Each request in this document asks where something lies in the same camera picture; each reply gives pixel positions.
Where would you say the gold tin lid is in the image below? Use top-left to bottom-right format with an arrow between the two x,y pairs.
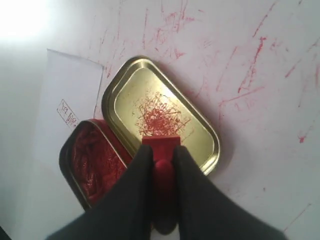
101,55 -> 221,176

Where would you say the red ink pad tin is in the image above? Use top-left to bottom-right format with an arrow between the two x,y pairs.
59,118 -> 133,211

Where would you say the white paper sheet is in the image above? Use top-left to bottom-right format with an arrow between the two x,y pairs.
35,49 -> 104,136

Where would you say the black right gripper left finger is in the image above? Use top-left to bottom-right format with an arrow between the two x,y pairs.
47,145 -> 153,240

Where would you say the red plastic stamp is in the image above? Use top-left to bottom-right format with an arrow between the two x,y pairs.
142,135 -> 181,235

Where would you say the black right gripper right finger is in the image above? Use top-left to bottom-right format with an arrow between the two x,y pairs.
173,145 -> 284,240

